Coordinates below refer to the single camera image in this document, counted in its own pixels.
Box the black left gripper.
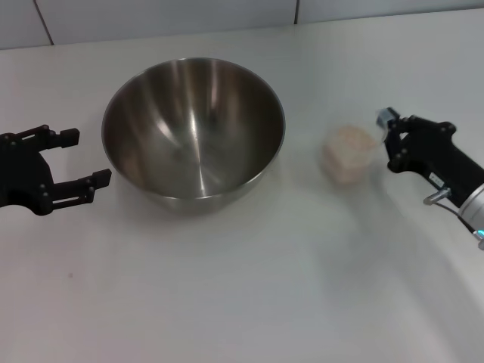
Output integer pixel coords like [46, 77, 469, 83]
[0, 123, 113, 217]

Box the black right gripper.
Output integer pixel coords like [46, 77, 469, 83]
[375, 107, 484, 208]

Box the stainless steel mixing bowl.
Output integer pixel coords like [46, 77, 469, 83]
[101, 57, 287, 213]

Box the silver right gripper cable connector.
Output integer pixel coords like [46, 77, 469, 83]
[423, 188, 453, 206]

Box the thin right gripper cable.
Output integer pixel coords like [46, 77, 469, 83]
[434, 200, 479, 237]

